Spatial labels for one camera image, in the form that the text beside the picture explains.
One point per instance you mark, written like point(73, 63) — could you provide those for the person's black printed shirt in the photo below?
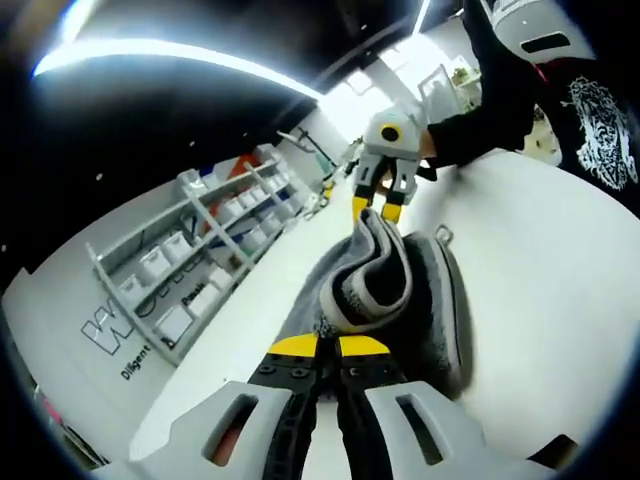
point(600, 125)

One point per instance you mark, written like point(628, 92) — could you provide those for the grey metal shelving rack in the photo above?
point(220, 230)

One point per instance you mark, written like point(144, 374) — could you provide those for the black stand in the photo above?
point(305, 137)

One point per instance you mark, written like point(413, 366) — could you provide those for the white chest device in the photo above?
point(540, 30)

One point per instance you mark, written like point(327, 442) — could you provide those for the dark grey towel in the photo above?
point(380, 300)

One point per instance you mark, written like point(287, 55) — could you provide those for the pile of small tools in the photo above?
point(325, 192)

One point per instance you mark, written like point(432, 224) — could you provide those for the row of white storage bins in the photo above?
point(172, 247)

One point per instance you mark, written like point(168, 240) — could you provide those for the person's right hand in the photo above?
point(430, 147)

